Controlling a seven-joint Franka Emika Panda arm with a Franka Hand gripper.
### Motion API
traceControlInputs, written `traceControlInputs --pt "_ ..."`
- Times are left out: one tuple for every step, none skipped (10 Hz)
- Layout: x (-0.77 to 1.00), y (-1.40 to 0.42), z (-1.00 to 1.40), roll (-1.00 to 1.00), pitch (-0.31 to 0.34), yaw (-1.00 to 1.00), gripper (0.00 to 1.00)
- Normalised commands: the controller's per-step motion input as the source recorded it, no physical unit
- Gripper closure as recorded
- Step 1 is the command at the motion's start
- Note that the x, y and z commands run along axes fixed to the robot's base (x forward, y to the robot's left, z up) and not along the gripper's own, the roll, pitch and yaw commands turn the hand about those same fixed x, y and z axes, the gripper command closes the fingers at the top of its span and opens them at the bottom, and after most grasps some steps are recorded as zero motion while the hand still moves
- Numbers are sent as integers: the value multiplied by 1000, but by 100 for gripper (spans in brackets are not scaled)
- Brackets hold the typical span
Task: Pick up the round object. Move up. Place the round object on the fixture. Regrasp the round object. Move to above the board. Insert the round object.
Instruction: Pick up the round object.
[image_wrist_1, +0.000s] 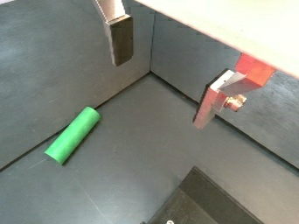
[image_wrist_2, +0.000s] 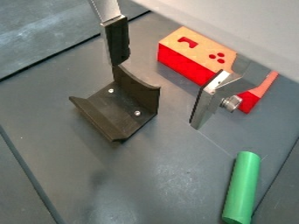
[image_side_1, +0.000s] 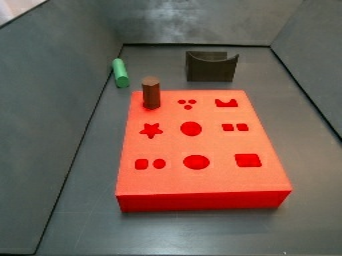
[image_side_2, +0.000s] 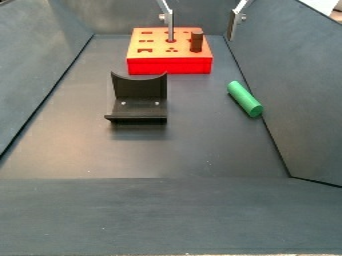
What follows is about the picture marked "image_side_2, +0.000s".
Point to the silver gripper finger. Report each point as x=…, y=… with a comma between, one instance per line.
x=166, y=16
x=237, y=17

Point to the green cylinder peg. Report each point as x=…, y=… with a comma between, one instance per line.
x=248, y=102

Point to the red shape sorter block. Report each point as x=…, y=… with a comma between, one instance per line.
x=152, y=55

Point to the black curved cradle stand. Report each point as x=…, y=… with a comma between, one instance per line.
x=141, y=99

